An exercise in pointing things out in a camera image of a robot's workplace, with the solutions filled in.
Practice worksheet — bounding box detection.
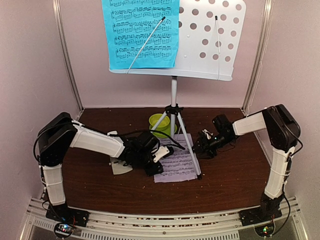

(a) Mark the blue sheet music page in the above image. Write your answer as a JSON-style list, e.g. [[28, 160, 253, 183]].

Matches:
[[101, 0, 180, 71]]

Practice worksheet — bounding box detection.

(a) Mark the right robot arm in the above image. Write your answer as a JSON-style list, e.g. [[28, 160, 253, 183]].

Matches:
[[192, 104, 301, 221]]

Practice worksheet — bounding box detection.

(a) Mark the white music stand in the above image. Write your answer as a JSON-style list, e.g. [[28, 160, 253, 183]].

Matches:
[[107, 0, 248, 181]]

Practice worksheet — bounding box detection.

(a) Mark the purple sheet music page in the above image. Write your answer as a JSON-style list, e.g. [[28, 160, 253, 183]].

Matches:
[[154, 134, 197, 183]]

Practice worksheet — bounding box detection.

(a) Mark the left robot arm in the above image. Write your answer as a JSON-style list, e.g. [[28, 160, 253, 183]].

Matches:
[[34, 112, 163, 222]]

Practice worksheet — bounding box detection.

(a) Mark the grey metronome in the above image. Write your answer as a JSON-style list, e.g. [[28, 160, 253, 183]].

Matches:
[[109, 157, 133, 175]]

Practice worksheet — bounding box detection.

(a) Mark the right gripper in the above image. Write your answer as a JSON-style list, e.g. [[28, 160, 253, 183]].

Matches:
[[189, 133, 234, 160]]

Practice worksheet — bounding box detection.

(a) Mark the green plastic bowl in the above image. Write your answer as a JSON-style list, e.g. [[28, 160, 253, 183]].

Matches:
[[148, 113, 171, 131]]

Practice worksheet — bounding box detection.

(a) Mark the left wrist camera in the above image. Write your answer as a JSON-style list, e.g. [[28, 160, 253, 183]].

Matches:
[[151, 146, 174, 163]]

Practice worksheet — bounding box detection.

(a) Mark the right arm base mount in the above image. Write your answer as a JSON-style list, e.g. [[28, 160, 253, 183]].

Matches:
[[239, 207, 282, 238]]

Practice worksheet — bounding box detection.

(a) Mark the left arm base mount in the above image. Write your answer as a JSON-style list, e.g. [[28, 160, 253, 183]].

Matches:
[[45, 208, 90, 239]]

